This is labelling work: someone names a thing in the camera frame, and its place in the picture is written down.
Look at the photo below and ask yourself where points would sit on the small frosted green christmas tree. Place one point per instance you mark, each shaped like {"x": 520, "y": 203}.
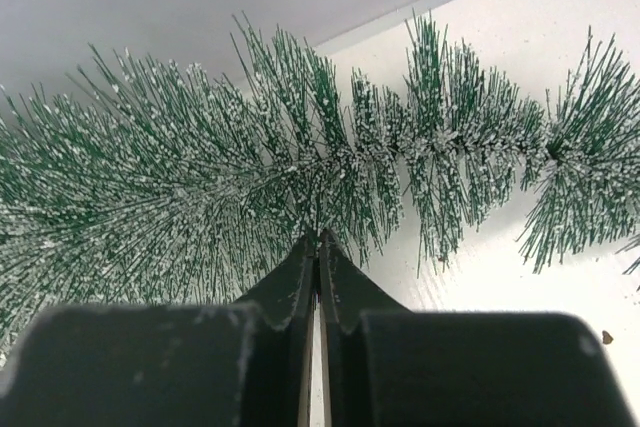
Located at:
{"x": 163, "y": 185}

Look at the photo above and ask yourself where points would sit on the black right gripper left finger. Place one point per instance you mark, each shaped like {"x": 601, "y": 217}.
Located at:
{"x": 276, "y": 391}

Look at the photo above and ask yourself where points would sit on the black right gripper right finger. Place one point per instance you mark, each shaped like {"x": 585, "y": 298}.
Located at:
{"x": 345, "y": 292}

